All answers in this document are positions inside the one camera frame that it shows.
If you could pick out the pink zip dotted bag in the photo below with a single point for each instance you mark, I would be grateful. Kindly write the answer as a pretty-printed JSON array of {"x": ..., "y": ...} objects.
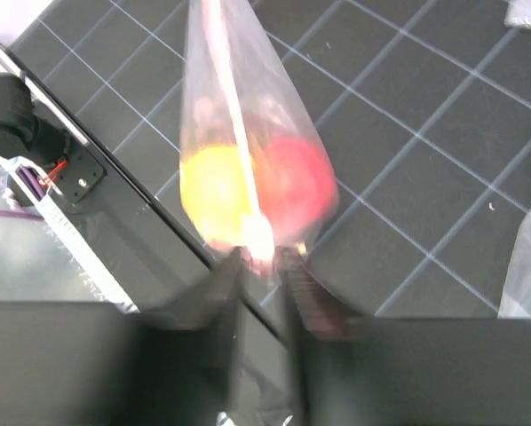
[{"x": 236, "y": 92}]

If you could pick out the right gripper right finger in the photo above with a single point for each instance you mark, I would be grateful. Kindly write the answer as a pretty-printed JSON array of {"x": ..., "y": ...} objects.
[{"x": 348, "y": 368}]

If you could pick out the white slotted cable duct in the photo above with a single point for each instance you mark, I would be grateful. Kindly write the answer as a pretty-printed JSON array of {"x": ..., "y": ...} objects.
[{"x": 91, "y": 271}]

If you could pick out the yellow lemon toy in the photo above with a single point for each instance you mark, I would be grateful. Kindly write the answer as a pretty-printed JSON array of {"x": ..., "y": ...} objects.
[{"x": 214, "y": 195}]

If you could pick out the red round fruit toy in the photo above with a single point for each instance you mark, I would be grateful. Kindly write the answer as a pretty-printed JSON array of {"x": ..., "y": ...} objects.
[{"x": 297, "y": 188}]

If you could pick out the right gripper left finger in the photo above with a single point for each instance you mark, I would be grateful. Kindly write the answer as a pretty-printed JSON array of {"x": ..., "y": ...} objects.
[{"x": 76, "y": 363}]

